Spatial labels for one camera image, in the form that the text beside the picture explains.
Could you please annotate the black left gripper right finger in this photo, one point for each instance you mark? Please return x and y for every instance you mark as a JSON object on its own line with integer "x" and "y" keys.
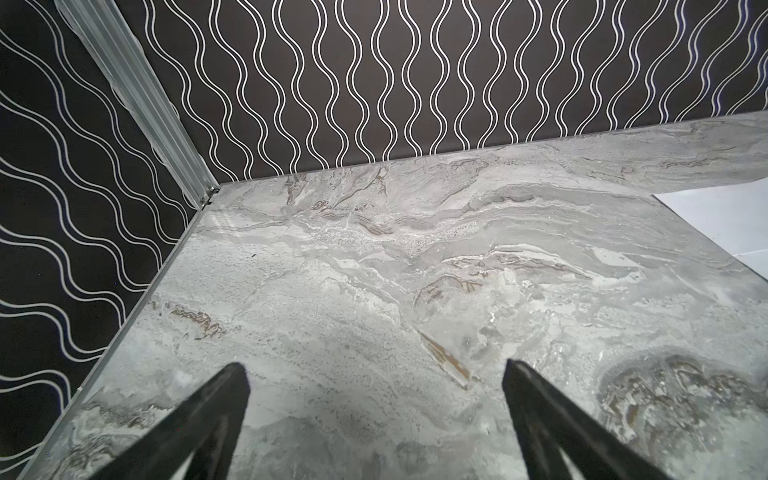
{"x": 551, "y": 430}

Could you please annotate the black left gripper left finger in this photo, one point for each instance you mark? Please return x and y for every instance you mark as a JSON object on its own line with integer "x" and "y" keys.
{"x": 198, "y": 438}

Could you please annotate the white paper letter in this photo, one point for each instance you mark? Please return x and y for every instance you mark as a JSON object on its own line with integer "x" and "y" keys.
{"x": 734, "y": 217}

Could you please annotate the aluminium frame corner post left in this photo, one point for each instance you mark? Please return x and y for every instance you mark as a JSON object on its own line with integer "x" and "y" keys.
{"x": 119, "y": 55}

